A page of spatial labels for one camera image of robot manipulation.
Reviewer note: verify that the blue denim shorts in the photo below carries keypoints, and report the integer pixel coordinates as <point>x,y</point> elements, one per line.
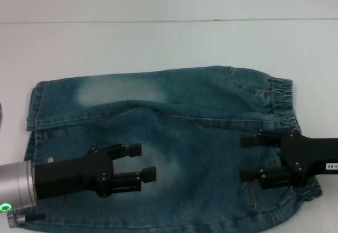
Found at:
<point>200,106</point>

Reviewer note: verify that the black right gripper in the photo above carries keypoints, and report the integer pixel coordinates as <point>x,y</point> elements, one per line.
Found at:
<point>311,156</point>

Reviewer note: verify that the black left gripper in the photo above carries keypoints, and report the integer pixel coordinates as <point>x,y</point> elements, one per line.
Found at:
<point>74,177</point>

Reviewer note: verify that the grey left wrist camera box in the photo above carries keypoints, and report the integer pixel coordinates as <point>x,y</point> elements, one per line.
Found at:
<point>1,112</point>

